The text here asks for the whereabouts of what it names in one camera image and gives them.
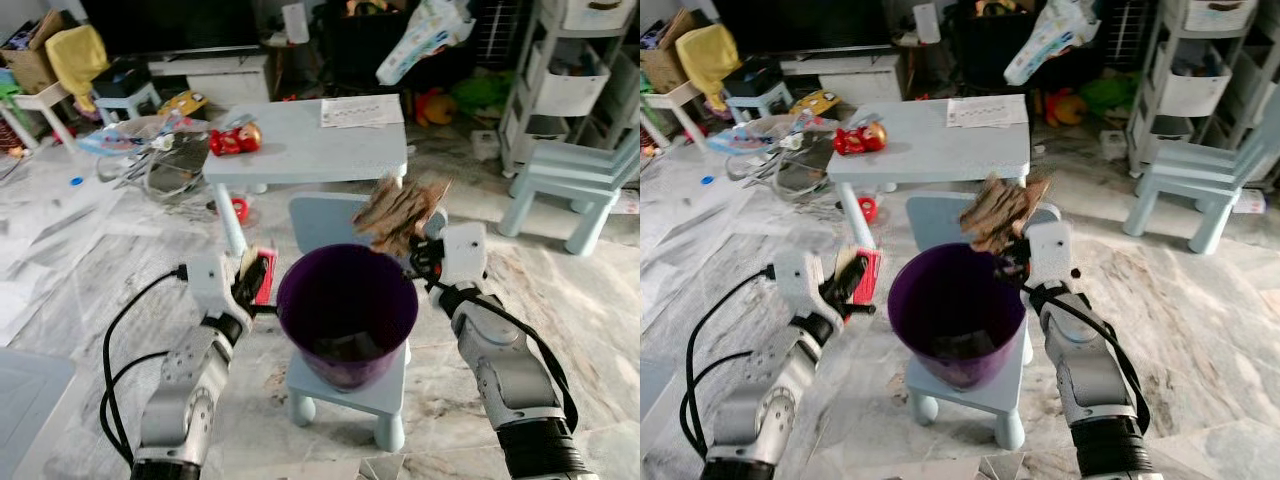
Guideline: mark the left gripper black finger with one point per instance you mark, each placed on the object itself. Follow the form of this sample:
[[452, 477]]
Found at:
[[838, 278], [247, 278]]

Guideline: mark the red snack packet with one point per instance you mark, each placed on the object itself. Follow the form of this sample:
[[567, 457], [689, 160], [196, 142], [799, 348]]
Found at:
[[870, 275], [266, 275]]

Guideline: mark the brown paper bag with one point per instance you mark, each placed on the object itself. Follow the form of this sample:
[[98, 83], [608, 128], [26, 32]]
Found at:
[[400, 215], [1005, 212]]

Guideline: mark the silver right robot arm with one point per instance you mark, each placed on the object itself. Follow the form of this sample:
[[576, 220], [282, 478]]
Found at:
[[1085, 370], [505, 370]]

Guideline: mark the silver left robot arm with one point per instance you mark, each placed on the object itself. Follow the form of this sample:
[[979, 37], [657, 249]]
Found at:
[[190, 390], [770, 400]]

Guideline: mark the purple plastic rubbish bin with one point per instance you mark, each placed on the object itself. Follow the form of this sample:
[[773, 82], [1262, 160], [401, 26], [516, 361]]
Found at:
[[345, 290], [950, 300]]

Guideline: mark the small red round toy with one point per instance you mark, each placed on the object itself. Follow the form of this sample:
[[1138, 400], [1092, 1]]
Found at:
[[868, 210], [239, 210]]

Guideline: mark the light blue child chair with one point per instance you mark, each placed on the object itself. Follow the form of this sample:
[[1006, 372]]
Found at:
[[1190, 165], [940, 215], [560, 165], [330, 215]]

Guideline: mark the light blue kids table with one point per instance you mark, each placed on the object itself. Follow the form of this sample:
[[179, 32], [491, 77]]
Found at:
[[300, 145], [920, 145]]

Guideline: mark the red and gold toy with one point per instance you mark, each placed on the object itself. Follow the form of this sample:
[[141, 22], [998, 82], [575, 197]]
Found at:
[[235, 140], [860, 138]]

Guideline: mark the orange soft toy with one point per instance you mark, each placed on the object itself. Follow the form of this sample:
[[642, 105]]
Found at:
[[435, 108], [1065, 108]]

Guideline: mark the white printed paper sheet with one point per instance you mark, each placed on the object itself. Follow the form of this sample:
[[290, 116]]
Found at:
[[987, 110], [360, 112]]

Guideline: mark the green soft toy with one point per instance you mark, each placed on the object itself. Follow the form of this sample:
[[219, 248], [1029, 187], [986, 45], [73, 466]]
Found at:
[[1108, 95], [480, 95]]

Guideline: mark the yellow flat packet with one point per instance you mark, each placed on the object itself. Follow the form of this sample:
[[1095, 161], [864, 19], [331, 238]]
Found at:
[[184, 102], [815, 102]]

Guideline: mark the pale blue plastic stool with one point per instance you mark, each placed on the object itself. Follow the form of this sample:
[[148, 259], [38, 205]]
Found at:
[[755, 98], [125, 100]]

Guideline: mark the white television stand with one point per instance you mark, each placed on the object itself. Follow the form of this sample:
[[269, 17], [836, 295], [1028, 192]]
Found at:
[[850, 78], [225, 80]]

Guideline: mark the white plastic bottle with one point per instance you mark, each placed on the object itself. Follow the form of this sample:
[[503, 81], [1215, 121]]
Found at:
[[627, 203], [1252, 202]]

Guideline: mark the white and blue plastic bag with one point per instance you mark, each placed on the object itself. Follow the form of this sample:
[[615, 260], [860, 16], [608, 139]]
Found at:
[[425, 40], [1050, 40]]

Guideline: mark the white storage shelf rack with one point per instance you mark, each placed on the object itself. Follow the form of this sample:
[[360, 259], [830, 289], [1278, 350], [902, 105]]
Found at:
[[570, 90], [1195, 90]]

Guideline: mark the small white side table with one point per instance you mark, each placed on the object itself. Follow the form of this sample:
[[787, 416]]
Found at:
[[40, 100], [672, 98]]

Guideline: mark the white cup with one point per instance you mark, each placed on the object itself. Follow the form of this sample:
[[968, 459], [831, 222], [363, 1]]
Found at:
[[926, 22], [296, 22]]

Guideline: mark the yellow cloth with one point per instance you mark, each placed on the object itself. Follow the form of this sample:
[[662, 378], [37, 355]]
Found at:
[[78, 55], [708, 58]]

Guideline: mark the black television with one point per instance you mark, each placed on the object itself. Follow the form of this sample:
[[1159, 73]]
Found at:
[[170, 22], [800, 20]]

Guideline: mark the brown cardboard box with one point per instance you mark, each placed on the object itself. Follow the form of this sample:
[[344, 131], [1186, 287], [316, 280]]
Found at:
[[662, 65], [25, 60]]

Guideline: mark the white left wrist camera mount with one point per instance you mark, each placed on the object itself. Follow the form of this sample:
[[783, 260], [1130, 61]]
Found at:
[[210, 280], [795, 280]]

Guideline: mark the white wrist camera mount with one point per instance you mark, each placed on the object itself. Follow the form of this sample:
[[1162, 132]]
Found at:
[[1050, 250], [210, 280], [795, 280], [465, 250]]

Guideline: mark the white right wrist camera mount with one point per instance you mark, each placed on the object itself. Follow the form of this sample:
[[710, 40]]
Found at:
[[1050, 250], [465, 250]]

